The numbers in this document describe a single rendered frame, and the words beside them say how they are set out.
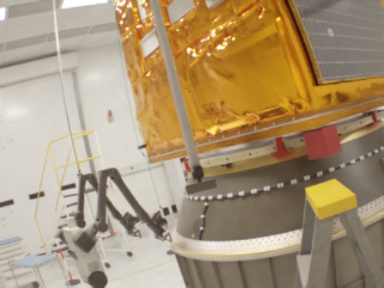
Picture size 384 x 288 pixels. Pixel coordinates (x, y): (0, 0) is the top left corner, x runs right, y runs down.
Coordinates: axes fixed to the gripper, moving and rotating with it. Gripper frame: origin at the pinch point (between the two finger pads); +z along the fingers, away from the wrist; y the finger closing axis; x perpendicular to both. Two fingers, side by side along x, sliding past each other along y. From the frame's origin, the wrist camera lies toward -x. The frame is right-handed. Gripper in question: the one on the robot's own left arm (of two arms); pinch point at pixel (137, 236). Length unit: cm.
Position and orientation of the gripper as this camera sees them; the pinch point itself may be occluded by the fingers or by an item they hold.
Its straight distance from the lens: 305.0
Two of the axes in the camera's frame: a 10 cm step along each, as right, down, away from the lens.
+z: 5.9, 7.4, 3.2
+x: -5.3, 6.6, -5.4
